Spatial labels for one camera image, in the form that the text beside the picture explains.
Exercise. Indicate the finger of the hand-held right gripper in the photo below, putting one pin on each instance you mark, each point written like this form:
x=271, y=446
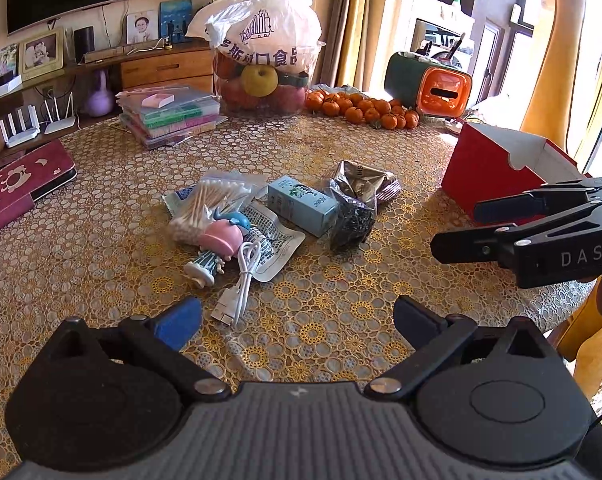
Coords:
x=511, y=207
x=466, y=247

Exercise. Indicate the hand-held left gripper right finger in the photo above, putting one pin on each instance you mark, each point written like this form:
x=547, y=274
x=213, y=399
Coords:
x=418, y=320

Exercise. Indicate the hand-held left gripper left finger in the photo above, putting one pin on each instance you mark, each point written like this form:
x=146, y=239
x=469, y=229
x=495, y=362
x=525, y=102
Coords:
x=178, y=322

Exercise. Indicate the red cardboard box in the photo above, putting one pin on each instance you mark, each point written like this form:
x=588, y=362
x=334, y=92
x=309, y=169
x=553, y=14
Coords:
x=481, y=170

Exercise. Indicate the pink blue toy figure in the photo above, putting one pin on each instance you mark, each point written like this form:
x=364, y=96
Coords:
x=221, y=242

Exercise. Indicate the black crinkled packet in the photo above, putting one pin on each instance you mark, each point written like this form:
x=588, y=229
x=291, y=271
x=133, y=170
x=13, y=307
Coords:
x=351, y=220

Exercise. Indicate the silver printed foil sachet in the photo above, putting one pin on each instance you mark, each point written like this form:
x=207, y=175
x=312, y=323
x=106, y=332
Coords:
x=276, y=245

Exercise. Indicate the blue white wipes packet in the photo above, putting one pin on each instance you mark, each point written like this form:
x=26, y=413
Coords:
x=178, y=197

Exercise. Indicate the cotton swab bag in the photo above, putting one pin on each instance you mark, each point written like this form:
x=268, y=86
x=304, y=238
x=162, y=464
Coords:
x=211, y=200

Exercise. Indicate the light blue small carton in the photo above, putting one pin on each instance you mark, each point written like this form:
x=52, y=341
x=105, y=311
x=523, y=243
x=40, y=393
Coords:
x=301, y=205

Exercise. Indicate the green orange tissue box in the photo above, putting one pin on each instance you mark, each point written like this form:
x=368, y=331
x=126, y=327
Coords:
x=431, y=90

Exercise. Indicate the yellow chair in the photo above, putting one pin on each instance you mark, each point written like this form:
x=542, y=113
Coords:
x=546, y=60

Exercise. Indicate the pile of tangerines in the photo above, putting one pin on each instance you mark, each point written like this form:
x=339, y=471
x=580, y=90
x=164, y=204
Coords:
x=371, y=110

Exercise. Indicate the stack of plastic cases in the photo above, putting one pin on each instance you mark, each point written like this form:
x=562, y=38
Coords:
x=176, y=120

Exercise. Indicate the maroon notebook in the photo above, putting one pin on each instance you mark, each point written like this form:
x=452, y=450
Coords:
x=16, y=185

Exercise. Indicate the small pink box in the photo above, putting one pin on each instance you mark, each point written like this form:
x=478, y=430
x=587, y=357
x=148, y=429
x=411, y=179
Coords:
x=158, y=101

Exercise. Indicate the white router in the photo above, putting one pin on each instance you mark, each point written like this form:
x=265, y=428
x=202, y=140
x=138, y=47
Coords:
x=16, y=132
x=61, y=122

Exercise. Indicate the purple gourd ornament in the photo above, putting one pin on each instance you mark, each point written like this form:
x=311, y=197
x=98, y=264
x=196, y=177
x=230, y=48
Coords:
x=100, y=100

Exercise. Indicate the green plastic lid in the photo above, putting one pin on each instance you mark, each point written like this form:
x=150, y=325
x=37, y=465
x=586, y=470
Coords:
x=293, y=80

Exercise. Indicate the clear plastic fruit tub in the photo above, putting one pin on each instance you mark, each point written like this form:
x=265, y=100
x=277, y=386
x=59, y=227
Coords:
x=301, y=67

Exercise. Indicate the beige curtain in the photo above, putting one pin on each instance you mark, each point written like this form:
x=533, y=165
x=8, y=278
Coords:
x=361, y=10

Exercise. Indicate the wooden drawer cabinet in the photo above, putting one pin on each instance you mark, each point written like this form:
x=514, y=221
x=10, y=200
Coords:
x=166, y=70

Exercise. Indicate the yellow apple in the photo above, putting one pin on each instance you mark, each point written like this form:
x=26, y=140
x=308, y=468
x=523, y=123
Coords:
x=259, y=80

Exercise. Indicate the black speaker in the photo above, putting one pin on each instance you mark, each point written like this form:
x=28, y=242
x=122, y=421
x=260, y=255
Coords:
x=83, y=42

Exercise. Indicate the white flat box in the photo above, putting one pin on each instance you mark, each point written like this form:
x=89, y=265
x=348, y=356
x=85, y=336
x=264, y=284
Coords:
x=1, y=84

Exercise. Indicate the blue picture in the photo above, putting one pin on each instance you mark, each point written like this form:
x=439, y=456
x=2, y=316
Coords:
x=176, y=20

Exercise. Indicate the white plastic bag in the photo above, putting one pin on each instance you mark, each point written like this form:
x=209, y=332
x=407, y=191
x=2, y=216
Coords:
x=261, y=15

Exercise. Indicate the small photo print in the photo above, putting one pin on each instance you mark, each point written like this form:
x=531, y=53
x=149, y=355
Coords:
x=6, y=60

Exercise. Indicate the baby photo frame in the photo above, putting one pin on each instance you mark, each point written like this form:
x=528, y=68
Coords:
x=142, y=27

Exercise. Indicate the gold photo frame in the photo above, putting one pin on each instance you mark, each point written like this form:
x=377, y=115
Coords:
x=41, y=55

